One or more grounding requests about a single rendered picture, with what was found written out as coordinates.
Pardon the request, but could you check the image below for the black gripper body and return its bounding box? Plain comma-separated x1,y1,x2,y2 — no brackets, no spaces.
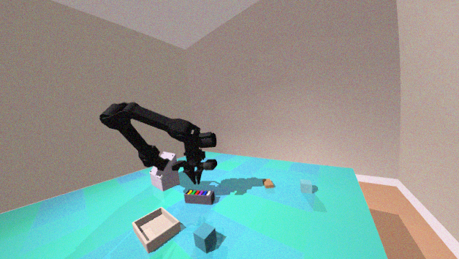
171,148,217,170

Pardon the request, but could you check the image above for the beige shallow tray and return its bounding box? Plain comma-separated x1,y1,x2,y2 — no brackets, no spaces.
132,207,181,254

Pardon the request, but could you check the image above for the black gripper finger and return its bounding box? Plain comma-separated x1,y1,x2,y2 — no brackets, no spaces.
195,169,204,184
183,167,197,184

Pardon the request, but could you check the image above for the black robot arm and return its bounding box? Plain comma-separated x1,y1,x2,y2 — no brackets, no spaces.
99,102,216,171

